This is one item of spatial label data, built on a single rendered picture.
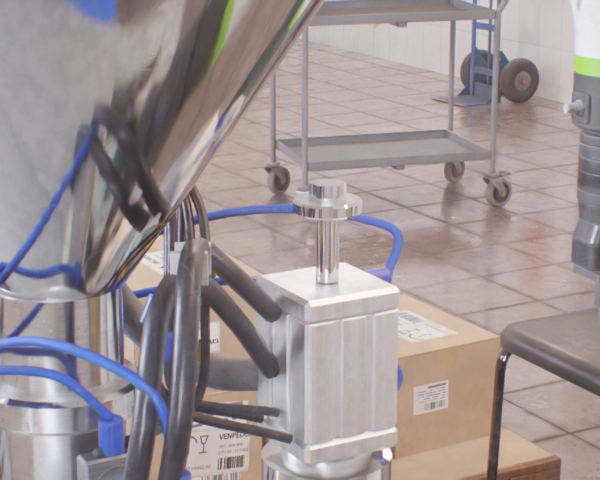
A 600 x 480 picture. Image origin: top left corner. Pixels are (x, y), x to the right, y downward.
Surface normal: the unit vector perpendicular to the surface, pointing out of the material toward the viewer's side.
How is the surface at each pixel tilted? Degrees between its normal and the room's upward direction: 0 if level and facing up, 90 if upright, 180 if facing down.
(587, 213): 101
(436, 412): 90
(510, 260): 0
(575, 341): 0
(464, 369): 90
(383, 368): 90
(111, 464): 90
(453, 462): 0
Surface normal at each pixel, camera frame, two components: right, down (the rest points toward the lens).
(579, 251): -0.92, 0.11
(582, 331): 0.00, -0.97
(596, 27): -0.67, 0.30
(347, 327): 0.49, 0.22
